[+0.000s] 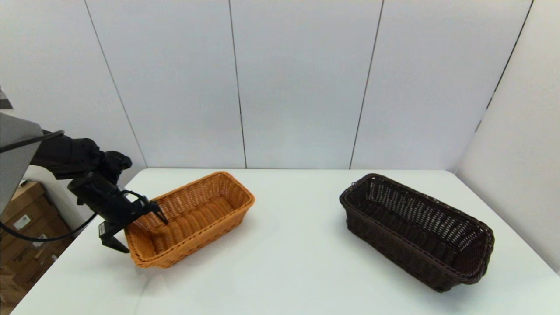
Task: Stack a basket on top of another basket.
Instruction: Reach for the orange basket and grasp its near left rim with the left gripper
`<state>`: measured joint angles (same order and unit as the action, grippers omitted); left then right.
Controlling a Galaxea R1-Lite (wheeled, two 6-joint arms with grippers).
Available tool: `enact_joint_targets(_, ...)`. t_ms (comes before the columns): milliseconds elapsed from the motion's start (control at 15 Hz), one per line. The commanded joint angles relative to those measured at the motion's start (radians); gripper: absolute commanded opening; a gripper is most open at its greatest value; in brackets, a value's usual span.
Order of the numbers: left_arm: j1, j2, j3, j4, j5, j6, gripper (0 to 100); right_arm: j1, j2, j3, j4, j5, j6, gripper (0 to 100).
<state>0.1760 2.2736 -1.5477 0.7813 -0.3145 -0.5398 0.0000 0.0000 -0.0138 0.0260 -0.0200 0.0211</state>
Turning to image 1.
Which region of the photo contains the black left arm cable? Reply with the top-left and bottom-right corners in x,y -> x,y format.
0,212 -> 98,242
0,130 -> 65,153

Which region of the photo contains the dark brown wicker basket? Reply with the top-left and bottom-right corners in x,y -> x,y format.
339,173 -> 495,293

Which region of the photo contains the orange wicker basket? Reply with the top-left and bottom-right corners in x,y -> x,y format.
125,171 -> 256,269

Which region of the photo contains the brown cardboard box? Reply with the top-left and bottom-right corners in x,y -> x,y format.
0,227 -> 73,274
0,252 -> 66,307
12,182 -> 46,217
0,201 -> 62,250

